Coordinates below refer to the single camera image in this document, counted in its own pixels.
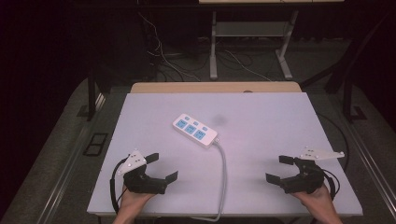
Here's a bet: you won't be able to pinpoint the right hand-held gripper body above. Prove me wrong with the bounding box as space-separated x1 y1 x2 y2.
279 147 346 195

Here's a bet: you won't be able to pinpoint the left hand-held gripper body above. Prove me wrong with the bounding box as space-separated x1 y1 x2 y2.
117 148 168 196

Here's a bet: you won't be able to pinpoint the white power strip blue sockets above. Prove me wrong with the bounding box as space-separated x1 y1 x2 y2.
172 113 219 149

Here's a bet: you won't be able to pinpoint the person's left hand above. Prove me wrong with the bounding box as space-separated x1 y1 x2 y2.
119 185 156 217

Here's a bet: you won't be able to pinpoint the person's right hand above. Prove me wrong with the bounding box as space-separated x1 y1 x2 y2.
290 184 336 217

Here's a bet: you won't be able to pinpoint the black metal stand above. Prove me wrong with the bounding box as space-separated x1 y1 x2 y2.
341 73 368 123
77 66 97 122

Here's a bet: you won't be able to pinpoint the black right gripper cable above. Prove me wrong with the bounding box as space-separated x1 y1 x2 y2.
322 168 341 201

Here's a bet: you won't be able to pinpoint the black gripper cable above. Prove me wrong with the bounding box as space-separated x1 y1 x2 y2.
108 158 129 216
322 168 341 201

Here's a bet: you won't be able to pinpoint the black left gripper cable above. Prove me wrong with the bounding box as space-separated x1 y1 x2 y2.
108 158 129 216

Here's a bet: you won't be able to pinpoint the white power strip cable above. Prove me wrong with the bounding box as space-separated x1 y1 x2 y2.
190 138 229 223

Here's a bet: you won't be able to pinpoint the black cable beside table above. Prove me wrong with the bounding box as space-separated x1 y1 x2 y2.
317 113 350 173

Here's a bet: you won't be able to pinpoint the aluminium floor rail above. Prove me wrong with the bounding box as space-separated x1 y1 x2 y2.
342 119 396 213
36 92 107 224

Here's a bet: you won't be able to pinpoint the white floor cable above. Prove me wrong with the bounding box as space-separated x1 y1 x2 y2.
137 12 202 82
223 49 273 82

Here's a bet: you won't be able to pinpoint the grey metal table frame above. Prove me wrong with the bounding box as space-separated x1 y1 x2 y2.
209 10 299 81

